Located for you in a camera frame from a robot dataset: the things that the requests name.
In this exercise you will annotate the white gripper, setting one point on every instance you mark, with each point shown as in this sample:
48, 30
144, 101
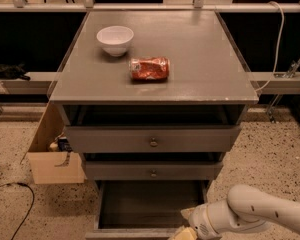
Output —
199, 221

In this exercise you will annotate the grey bottom drawer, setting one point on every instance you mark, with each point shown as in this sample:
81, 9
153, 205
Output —
144, 210

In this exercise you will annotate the grey drawer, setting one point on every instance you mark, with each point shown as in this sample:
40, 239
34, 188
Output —
144, 210
89, 139
150, 170

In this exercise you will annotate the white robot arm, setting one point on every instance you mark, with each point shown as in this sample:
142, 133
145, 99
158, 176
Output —
245, 210

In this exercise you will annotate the grey middle drawer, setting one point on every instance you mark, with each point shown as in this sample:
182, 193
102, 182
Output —
150, 170

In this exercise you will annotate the grey top drawer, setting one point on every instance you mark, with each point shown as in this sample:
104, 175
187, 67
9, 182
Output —
89, 139

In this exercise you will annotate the grey drawer cabinet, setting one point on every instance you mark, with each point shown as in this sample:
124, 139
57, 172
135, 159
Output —
207, 84

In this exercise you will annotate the wooden box on floor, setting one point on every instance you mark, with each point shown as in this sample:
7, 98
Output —
48, 163

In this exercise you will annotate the crushed orange soda can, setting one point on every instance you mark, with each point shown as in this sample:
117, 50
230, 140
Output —
149, 69

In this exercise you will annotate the white ceramic bowl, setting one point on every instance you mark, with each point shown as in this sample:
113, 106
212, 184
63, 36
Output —
115, 40

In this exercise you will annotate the black object on ledge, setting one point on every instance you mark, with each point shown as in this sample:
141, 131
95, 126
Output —
13, 72

